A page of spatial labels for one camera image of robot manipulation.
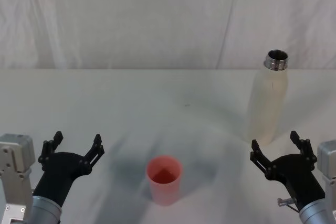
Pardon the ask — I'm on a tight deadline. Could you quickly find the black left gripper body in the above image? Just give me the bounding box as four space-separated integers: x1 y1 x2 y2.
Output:
33 152 89 208

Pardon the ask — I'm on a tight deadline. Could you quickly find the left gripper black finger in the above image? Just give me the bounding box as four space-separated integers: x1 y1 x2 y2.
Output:
38 131 65 166
78 134 105 176

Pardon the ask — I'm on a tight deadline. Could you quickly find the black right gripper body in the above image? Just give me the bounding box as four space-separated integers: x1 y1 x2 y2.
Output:
265 153 327 208

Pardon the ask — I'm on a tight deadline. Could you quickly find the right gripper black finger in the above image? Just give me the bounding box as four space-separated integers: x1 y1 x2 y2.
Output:
289 131 318 173
250 139 278 180

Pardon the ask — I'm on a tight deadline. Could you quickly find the cream vacuum bottle steel neck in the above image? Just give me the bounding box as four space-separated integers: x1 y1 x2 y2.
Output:
247 49 289 146

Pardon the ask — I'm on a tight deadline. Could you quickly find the white table cloth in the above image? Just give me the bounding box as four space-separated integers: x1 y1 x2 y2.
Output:
0 68 336 224

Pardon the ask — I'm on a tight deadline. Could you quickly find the pink plastic cup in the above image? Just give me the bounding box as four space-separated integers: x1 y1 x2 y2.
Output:
145 155 183 207

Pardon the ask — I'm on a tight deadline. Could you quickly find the white wrinkled curtain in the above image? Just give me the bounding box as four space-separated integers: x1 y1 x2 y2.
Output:
0 0 336 70

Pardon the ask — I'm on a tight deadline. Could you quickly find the thin cable with silver plug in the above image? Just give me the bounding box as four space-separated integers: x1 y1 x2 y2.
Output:
277 198 300 212

